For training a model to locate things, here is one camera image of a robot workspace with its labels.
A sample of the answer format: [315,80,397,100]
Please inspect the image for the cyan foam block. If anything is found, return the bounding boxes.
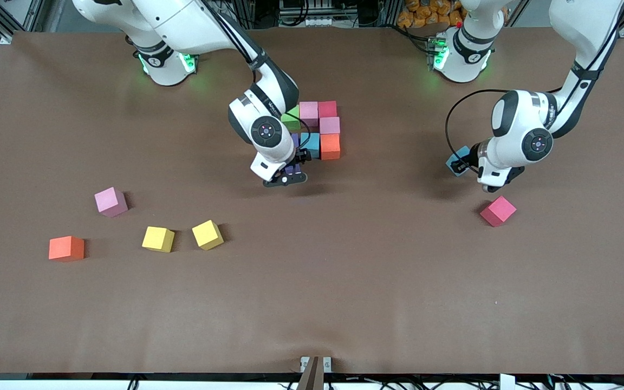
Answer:
[446,145,472,178]
[300,133,321,159]

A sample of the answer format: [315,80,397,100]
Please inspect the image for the green foam block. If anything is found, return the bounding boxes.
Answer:
[281,106,302,131]

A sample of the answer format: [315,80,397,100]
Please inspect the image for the orange foam block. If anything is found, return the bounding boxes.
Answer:
[320,134,341,160]
[49,236,85,263]

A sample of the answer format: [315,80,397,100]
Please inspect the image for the yellow foam block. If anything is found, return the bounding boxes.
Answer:
[142,226,175,254]
[192,219,224,251]

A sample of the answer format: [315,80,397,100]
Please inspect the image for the black equipment rack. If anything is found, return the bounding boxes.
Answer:
[278,0,345,28]

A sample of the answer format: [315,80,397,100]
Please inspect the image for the bag of orange fruit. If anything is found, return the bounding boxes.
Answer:
[398,0,464,29]

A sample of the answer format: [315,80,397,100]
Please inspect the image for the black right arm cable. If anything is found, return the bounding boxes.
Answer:
[290,111,313,150]

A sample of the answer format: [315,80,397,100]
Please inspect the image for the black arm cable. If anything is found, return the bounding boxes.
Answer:
[290,111,313,150]
[444,89,510,159]

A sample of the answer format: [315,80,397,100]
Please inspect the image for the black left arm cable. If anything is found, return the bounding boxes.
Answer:
[444,89,510,159]

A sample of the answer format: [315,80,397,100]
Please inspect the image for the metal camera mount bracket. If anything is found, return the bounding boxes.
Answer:
[297,356,333,390]

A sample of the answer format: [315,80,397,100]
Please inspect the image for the white table edge rail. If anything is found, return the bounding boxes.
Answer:
[0,373,624,390]

